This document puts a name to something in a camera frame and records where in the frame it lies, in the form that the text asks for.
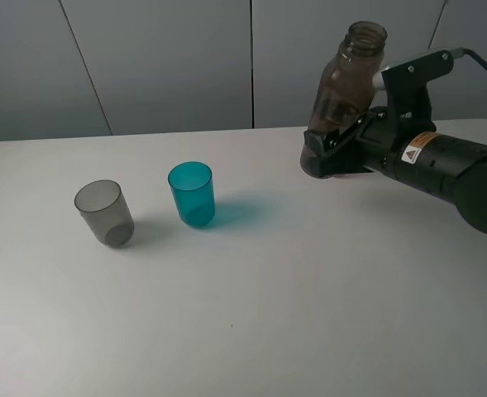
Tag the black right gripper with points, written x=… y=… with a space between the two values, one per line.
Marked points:
x=375 y=142

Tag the brown translucent water bottle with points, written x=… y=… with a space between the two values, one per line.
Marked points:
x=345 y=92

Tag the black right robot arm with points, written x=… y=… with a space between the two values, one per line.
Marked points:
x=409 y=151

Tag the teal translucent plastic cup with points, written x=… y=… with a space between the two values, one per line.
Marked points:
x=192 y=189

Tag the grey translucent plastic cup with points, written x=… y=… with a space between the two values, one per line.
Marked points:
x=103 y=207

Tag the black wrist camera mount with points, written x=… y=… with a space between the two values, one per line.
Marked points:
x=405 y=83

